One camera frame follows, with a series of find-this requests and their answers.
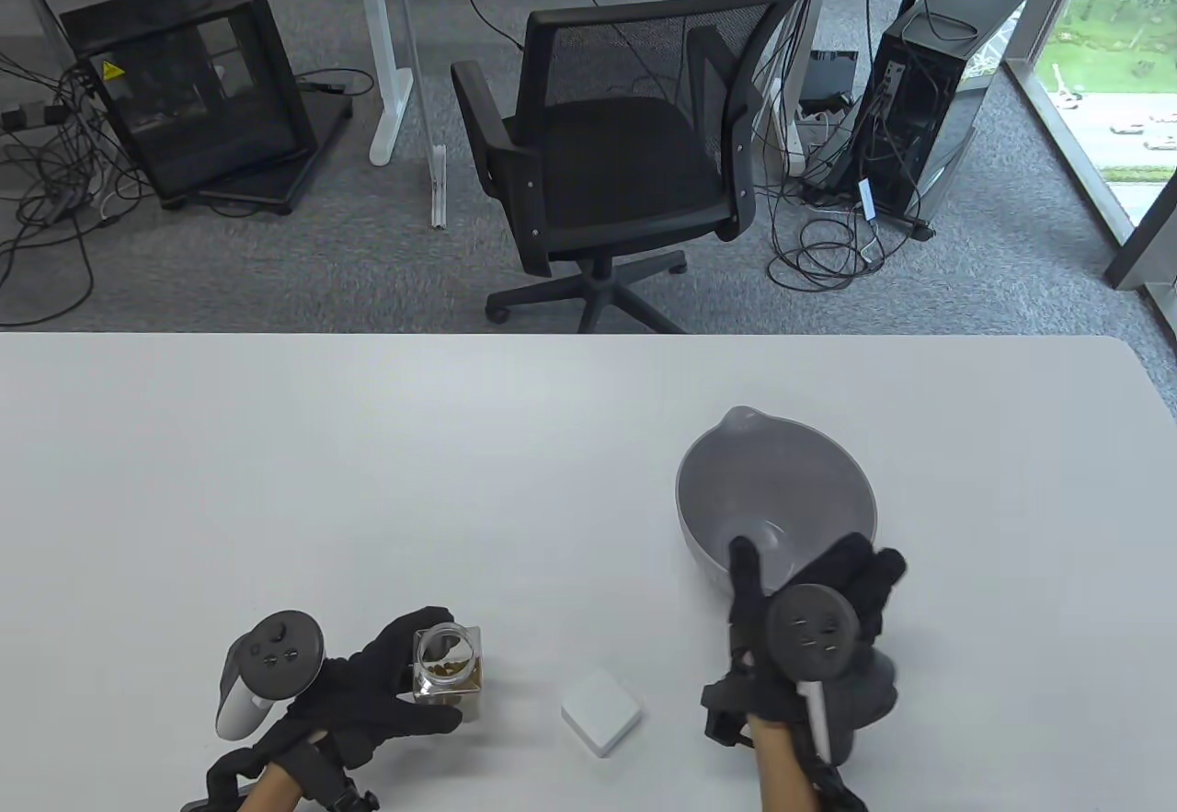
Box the person's left hand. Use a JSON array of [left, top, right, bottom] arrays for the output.
[[246, 607, 463, 767]]

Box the person's right hand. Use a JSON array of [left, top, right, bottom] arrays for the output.
[[702, 532, 908, 749]]

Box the clear square jar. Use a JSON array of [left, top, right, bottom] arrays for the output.
[[409, 625, 484, 723]]

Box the grey salad bowl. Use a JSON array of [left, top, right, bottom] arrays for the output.
[[676, 406, 879, 615]]

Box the white square jar lid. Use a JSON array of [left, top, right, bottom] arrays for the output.
[[561, 668, 643, 758]]

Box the person's right forearm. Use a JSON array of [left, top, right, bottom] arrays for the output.
[[749, 715, 819, 812]]

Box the person's left forearm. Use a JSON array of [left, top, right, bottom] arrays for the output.
[[237, 761, 309, 812]]

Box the grey white handheld controller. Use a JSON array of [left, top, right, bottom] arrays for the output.
[[766, 584, 899, 765], [216, 610, 326, 739]]

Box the black mesh office chair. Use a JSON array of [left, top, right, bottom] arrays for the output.
[[451, 0, 808, 335]]

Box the white desk leg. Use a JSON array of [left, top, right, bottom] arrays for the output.
[[780, 0, 842, 177], [354, 0, 417, 167]]

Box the black computer tower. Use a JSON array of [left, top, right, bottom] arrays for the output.
[[800, 0, 1033, 238]]

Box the black box device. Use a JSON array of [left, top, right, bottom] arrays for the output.
[[798, 49, 861, 114]]

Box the grey power strip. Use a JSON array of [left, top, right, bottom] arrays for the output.
[[0, 104, 70, 132]]

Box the black glass-sided cabinet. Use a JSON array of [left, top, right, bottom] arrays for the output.
[[60, 0, 355, 215]]

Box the black floor cable coil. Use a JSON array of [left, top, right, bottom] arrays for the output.
[[768, 177, 888, 291]]

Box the window frame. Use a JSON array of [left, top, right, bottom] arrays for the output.
[[1005, 0, 1177, 344]]

